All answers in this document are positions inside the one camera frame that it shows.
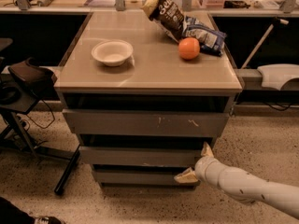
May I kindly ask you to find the black cable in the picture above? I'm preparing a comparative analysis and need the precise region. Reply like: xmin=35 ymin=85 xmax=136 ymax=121
xmin=25 ymin=91 xmax=57 ymax=130

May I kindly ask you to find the grey drawer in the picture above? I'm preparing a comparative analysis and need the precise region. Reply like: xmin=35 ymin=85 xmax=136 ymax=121
xmin=91 ymin=168 xmax=200 ymax=187
xmin=79 ymin=147 xmax=200 ymax=167
xmin=63 ymin=109 xmax=229 ymax=137

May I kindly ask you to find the orange fruit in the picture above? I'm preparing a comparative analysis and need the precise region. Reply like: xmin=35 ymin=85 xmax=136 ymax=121
xmin=178 ymin=37 xmax=200 ymax=60

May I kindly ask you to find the white stick with handle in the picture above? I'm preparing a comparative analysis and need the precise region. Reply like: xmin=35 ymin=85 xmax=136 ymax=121
xmin=241 ymin=17 xmax=289 ymax=69

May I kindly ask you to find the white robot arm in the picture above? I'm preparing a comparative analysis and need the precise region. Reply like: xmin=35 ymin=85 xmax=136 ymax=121
xmin=174 ymin=142 xmax=299 ymax=219

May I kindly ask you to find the grey bottom drawer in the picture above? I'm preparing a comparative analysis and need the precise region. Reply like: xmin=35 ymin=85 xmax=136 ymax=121
xmin=91 ymin=168 xmax=200 ymax=187

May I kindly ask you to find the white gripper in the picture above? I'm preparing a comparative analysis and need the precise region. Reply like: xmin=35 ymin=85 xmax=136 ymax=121
xmin=174 ymin=142 xmax=222 ymax=185

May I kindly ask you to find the brown padded device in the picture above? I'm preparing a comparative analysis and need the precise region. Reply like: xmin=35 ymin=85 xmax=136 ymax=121
xmin=8 ymin=59 xmax=54 ymax=96

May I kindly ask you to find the grey three-drawer cabinet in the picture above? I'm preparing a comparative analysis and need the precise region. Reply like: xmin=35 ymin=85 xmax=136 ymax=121
xmin=55 ymin=10 xmax=242 ymax=175

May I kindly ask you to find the dark trouser leg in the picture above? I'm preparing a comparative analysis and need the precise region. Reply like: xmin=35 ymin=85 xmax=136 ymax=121
xmin=0 ymin=197 xmax=35 ymax=224

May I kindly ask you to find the white curved shell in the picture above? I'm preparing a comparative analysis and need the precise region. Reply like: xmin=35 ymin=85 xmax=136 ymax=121
xmin=257 ymin=63 xmax=299 ymax=91

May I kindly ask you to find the grey top drawer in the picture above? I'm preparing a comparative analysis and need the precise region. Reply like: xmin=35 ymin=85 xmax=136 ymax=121
xmin=63 ymin=109 xmax=229 ymax=137

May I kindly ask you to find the white paper bowl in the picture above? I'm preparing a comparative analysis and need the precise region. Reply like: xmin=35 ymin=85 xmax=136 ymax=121
xmin=92 ymin=40 xmax=134 ymax=67

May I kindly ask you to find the black white sneaker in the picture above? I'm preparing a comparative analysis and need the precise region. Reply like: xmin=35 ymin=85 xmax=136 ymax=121
xmin=34 ymin=217 xmax=65 ymax=224

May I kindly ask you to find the blue white snack bag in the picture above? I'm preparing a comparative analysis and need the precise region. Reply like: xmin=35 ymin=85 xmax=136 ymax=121
xmin=182 ymin=16 xmax=227 ymax=57

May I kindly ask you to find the brown chip bag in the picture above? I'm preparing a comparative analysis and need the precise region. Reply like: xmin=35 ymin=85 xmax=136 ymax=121
xmin=142 ymin=0 xmax=184 ymax=42

